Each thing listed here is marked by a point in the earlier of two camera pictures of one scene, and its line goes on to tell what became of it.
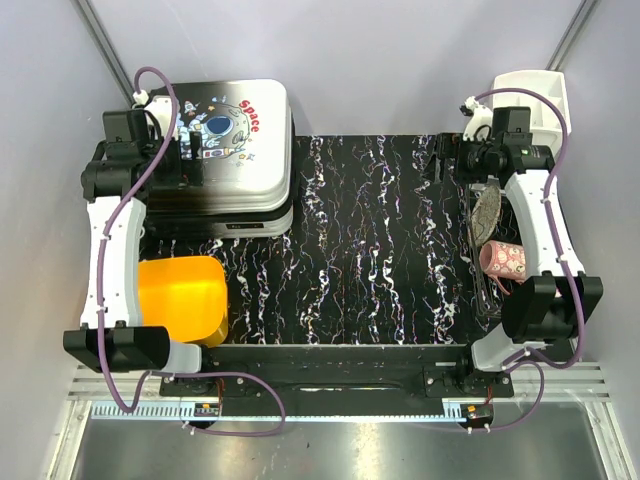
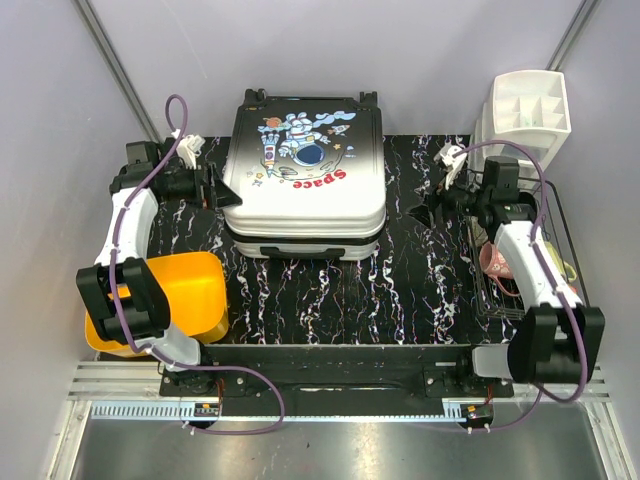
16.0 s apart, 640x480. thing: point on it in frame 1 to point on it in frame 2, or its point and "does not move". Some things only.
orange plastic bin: x=187 y=296 does not move
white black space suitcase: x=246 y=128 to x=310 y=177
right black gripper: x=452 y=145 to x=442 y=196
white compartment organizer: x=546 y=122 does not move
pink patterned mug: x=502 y=260 does not move
